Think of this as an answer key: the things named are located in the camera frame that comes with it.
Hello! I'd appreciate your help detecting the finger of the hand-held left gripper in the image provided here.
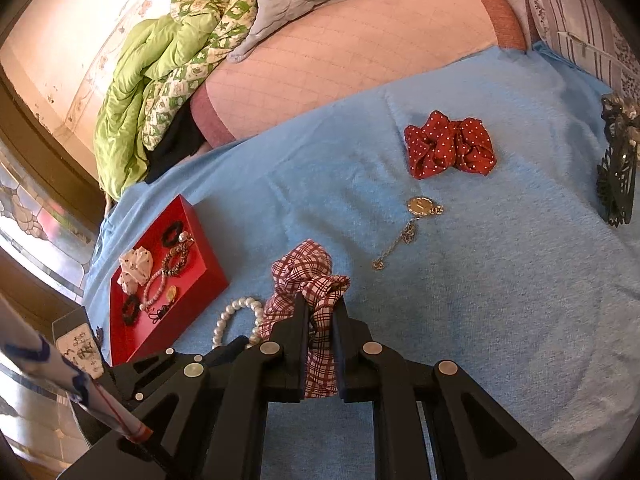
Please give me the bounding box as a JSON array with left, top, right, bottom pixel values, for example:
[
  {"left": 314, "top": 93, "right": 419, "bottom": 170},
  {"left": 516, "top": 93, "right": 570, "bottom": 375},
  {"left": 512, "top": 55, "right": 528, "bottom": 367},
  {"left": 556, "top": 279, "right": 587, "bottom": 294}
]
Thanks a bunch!
[{"left": 106, "top": 337, "right": 251, "bottom": 431}]

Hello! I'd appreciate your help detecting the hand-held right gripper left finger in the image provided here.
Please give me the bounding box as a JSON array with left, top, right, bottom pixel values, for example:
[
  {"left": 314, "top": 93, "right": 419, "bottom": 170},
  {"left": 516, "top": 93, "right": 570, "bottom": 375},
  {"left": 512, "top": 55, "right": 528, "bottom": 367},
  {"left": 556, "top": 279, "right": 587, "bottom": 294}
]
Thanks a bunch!
[{"left": 56, "top": 292, "right": 313, "bottom": 480}]

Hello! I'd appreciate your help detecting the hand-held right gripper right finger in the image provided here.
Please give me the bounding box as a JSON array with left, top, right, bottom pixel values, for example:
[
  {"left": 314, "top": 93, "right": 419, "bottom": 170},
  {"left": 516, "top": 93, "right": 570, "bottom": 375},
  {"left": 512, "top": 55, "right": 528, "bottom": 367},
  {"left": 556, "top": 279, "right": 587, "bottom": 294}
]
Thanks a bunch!
[{"left": 332, "top": 300, "right": 576, "bottom": 480}]

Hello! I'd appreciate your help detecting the red plaid scrunchie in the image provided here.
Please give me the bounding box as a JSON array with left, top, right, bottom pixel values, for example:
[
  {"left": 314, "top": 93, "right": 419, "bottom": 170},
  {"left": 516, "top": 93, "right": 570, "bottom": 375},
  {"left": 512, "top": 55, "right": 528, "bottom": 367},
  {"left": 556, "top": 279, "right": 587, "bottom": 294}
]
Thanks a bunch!
[{"left": 262, "top": 239, "right": 351, "bottom": 400}]

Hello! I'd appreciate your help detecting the pale bead bracelet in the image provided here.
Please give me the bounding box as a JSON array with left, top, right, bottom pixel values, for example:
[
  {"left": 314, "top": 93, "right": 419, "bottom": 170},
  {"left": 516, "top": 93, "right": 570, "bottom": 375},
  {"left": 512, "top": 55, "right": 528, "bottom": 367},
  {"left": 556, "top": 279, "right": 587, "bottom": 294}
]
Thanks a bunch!
[{"left": 142, "top": 264, "right": 174, "bottom": 311}]

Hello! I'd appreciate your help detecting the red tray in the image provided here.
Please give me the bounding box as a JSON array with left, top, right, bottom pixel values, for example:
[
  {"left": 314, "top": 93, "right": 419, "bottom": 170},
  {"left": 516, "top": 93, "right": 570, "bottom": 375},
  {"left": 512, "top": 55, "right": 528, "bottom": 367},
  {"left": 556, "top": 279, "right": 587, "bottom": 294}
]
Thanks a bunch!
[{"left": 108, "top": 194, "right": 231, "bottom": 367}]

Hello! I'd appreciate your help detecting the leopard print bracelet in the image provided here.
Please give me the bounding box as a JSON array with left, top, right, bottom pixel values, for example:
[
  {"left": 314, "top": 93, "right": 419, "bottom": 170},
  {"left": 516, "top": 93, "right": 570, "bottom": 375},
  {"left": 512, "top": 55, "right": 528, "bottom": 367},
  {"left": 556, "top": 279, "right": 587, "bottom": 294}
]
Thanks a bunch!
[{"left": 160, "top": 239, "right": 195, "bottom": 279}]

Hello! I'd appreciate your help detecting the person's left forearm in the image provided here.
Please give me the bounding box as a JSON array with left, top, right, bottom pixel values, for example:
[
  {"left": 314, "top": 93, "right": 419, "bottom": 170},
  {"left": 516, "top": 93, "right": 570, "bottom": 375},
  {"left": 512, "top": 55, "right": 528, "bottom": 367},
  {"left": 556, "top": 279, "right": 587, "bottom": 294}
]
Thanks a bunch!
[{"left": 0, "top": 294, "right": 154, "bottom": 444}]

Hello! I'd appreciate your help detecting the white printed scrunchie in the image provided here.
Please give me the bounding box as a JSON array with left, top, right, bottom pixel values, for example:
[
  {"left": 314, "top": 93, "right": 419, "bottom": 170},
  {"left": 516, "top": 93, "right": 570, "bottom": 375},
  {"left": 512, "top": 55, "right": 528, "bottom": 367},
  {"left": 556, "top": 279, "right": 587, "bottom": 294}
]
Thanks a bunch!
[{"left": 117, "top": 247, "right": 154, "bottom": 295}]

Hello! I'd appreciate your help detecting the stained glass panel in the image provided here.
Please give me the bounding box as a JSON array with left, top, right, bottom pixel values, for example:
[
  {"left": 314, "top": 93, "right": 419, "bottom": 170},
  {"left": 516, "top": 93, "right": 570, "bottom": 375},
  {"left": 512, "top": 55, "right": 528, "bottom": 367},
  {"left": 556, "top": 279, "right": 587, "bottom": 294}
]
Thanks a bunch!
[{"left": 0, "top": 157, "right": 99, "bottom": 307}]

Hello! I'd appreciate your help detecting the blue blanket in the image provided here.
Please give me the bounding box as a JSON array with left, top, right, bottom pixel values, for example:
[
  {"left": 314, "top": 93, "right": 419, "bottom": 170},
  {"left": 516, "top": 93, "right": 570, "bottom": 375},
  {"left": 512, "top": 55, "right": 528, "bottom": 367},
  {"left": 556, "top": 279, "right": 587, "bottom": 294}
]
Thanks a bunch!
[{"left": 82, "top": 42, "right": 640, "bottom": 480}]

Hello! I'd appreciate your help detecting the black cloth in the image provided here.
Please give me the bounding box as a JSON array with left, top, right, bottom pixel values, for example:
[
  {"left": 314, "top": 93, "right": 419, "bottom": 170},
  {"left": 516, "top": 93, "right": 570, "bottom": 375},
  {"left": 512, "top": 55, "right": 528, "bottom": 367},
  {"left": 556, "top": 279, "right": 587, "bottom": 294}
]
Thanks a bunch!
[{"left": 146, "top": 107, "right": 209, "bottom": 185}]

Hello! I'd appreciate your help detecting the red polka-dot scrunchie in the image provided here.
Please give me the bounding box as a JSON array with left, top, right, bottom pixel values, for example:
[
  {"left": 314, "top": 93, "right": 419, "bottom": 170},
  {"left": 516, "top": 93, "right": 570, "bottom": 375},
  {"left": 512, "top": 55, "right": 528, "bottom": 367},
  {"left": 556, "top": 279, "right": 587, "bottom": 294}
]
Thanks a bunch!
[{"left": 403, "top": 109, "right": 498, "bottom": 180}]

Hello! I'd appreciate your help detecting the green quilt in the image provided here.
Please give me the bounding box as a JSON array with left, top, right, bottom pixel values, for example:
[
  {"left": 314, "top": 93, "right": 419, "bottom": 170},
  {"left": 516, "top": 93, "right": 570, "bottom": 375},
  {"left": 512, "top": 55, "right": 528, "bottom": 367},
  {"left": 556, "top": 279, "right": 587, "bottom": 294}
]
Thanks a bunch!
[{"left": 93, "top": 0, "right": 259, "bottom": 201}]

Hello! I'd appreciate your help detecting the pink bolster pillow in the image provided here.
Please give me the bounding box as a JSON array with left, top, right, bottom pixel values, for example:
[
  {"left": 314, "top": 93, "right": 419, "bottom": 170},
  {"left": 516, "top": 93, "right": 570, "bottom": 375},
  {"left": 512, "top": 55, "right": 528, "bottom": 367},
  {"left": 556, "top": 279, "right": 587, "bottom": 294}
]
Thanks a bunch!
[{"left": 189, "top": 0, "right": 529, "bottom": 154}]

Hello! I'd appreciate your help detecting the black hair claw clip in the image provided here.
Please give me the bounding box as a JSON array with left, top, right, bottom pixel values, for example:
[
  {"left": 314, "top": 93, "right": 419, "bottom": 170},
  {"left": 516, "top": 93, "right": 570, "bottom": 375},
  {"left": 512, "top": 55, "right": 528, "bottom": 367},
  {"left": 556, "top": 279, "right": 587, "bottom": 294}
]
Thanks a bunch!
[{"left": 595, "top": 93, "right": 640, "bottom": 229}]

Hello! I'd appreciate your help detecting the striped floral pillow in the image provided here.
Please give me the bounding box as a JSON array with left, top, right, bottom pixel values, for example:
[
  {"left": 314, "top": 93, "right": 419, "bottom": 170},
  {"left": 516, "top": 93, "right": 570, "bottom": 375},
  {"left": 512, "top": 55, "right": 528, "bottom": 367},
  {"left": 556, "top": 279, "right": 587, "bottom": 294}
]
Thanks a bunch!
[{"left": 522, "top": 0, "right": 640, "bottom": 97}]

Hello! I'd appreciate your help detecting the white pearl bracelet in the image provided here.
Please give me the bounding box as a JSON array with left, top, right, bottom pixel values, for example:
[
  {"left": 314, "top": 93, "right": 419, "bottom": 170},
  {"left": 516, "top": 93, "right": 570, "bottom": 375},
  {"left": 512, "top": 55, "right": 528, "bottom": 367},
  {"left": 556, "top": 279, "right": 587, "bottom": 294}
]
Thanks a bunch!
[{"left": 211, "top": 297, "right": 266, "bottom": 351}]

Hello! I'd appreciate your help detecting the black knotted cord charm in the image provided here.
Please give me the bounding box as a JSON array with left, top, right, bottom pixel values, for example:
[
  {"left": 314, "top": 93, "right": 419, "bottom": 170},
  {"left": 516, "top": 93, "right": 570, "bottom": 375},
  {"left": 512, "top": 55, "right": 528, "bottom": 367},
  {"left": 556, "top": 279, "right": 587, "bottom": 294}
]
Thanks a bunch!
[{"left": 147, "top": 284, "right": 180, "bottom": 325}]

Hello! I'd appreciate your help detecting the gold pendant necklace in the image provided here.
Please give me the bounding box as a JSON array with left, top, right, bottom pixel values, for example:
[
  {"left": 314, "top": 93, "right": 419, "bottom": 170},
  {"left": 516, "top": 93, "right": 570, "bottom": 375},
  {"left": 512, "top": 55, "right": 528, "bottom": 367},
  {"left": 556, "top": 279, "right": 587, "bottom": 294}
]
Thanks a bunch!
[{"left": 372, "top": 196, "right": 445, "bottom": 271}]

